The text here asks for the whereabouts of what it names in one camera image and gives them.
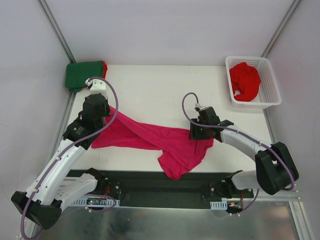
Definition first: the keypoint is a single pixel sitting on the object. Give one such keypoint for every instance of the folded green t shirt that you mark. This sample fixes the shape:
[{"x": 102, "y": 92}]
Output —
[{"x": 75, "y": 77}]

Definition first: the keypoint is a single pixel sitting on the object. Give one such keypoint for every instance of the pink t shirt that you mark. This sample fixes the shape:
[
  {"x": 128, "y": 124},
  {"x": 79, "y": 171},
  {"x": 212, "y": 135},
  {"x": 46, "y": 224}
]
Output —
[{"x": 179, "y": 156}]

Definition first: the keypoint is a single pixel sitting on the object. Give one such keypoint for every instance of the left white cable duct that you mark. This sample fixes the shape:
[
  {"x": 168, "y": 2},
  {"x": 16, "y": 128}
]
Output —
[{"x": 92, "y": 202}]

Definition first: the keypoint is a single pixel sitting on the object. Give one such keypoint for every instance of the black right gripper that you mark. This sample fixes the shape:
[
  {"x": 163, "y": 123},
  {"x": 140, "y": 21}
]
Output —
[{"x": 196, "y": 133}]

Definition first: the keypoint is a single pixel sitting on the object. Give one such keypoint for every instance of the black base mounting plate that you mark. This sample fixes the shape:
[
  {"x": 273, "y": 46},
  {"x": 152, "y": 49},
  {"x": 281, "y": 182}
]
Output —
[{"x": 147, "y": 189}]

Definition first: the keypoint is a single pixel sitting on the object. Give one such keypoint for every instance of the red t shirt in basket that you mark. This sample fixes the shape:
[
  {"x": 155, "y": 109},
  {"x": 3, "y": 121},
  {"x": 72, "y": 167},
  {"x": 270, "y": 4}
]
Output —
[{"x": 245, "y": 82}]

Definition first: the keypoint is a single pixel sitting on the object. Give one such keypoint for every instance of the right white cable duct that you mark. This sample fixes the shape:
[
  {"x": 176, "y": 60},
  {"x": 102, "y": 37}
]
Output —
[{"x": 224, "y": 205}]

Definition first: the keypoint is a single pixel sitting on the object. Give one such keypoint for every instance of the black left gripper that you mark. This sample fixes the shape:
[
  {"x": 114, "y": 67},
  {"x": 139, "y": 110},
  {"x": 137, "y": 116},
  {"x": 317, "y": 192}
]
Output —
[{"x": 104, "y": 113}]

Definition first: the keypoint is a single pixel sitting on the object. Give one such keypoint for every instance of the white cable duct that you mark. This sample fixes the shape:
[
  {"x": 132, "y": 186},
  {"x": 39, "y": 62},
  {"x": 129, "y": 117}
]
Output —
[
  {"x": 92, "y": 202},
  {"x": 224, "y": 205}
]

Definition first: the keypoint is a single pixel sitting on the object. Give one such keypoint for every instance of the aluminium corner post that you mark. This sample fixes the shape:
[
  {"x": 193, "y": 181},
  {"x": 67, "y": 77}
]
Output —
[
  {"x": 43, "y": 4},
  {"x": 294, "y": 5}
]

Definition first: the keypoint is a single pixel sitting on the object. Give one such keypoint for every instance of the left aluminium corner post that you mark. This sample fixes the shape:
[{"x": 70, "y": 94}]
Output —
[{"x": 43, "y": 4}]

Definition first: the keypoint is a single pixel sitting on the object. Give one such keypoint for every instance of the right aluminium corner post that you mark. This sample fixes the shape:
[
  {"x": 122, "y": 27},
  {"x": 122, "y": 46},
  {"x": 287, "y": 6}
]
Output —
[{"x": 294, "y": 5}]

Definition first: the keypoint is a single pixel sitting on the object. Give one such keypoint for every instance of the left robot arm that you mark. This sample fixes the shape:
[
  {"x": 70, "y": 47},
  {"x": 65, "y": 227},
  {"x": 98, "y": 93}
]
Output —
[{"x": 44, "y": 201}]

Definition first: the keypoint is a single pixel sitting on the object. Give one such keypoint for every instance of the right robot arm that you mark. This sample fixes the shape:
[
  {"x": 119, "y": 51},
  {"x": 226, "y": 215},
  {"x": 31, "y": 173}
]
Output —
[{"x": 274, "y": 170}]

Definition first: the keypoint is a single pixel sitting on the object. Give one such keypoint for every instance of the white plastic laundry basket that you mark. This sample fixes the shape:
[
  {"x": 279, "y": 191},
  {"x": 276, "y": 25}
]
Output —
[{"x": 269, "y": 93}]

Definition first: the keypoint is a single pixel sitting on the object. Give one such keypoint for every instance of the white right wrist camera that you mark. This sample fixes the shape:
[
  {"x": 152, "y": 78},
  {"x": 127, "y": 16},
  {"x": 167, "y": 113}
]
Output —
[{"x": 198, "y": 107}]

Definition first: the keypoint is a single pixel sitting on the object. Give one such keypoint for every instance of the folded red t shirt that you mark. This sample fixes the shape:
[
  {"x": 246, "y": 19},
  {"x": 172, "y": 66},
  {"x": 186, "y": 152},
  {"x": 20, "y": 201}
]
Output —
[{"x": 95, "y": 69}]

